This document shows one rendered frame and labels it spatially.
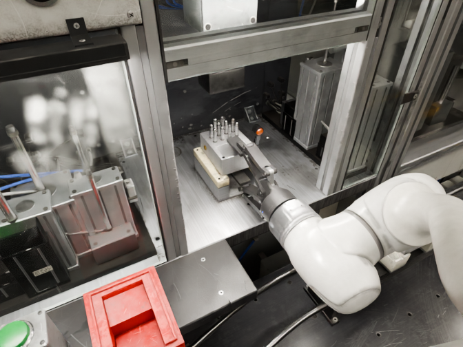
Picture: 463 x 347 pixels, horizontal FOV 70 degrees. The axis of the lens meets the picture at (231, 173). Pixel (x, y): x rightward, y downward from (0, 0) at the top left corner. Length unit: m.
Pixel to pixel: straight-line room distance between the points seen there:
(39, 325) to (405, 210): 0.55
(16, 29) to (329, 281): 0.51
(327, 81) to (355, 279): 0.52
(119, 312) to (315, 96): 0.66
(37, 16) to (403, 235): 0.56
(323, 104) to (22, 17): 0.71
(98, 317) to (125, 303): 0.05
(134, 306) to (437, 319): 0.74
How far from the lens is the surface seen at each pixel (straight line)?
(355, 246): 0.57
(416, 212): 0.55
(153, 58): 0.46
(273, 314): 0.91
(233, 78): 0.74
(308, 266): 0.57
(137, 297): 0.63
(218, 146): 0.79
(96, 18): 0.42
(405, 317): 1.00
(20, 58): 0.38
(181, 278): 0.68
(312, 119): 0.92
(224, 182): 0.77
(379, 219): 0.59
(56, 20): 0.42
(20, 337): 0.56
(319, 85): 0.88
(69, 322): 0.70
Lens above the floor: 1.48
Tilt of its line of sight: 40 degrees down
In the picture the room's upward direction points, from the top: straight up
